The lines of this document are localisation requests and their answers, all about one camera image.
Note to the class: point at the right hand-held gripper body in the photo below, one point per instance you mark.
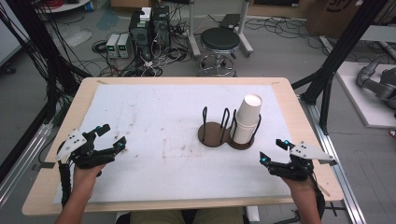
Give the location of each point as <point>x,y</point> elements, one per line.
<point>295,169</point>

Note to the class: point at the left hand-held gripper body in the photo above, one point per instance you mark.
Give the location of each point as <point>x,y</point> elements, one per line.
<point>93,157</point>

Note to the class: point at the white paper cup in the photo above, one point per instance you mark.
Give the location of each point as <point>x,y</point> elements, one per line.
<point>249,110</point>

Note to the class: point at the person's right hand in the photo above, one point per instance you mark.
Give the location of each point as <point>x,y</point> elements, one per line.
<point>300,188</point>

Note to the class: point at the person's left hand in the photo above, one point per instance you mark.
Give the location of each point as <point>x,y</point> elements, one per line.
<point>85,182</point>

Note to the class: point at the black tape piece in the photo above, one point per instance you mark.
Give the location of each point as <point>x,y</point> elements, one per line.
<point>46,165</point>

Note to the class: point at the white table sheet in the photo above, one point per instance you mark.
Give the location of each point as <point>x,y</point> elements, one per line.
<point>155,177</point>

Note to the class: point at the white table leg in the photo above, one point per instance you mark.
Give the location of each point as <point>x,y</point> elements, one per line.
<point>252,214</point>

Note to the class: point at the person's khaki trousers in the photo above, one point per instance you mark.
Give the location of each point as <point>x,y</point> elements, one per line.
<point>155,217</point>

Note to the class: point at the grey power supply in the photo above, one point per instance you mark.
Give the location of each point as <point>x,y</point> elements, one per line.
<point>112,46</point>
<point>123,46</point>

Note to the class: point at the white platform board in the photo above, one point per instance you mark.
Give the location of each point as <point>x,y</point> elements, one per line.
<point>358,99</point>

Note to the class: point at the clear plastic bag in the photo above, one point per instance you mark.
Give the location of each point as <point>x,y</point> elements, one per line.
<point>76,35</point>

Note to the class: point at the black computer tower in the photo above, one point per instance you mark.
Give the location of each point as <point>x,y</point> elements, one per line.
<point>140,32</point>
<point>161,26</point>

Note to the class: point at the teal sheet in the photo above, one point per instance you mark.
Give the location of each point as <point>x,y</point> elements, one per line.
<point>107,21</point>

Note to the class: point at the black round stool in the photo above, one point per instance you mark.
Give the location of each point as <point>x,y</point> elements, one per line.
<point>220,39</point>

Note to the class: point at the blue tape roll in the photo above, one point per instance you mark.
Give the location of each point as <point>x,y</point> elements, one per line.
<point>89,6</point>

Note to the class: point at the white box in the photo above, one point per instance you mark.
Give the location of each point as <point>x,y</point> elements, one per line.
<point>145,14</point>

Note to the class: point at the white round table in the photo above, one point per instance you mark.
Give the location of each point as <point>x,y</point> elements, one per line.
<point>65,6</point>

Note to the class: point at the cardboard box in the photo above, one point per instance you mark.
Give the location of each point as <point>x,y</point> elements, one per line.
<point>327,21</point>

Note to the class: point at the white metal stand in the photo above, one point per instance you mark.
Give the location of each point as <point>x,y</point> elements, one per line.
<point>192,31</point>

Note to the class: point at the black laptop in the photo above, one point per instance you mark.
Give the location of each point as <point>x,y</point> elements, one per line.
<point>229,21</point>

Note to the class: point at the aluminium rail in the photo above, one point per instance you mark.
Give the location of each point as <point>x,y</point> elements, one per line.
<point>25,158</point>
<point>339,177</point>

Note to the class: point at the black metal frame post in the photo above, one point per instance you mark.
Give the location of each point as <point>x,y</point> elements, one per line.
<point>342,49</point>
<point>40,46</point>

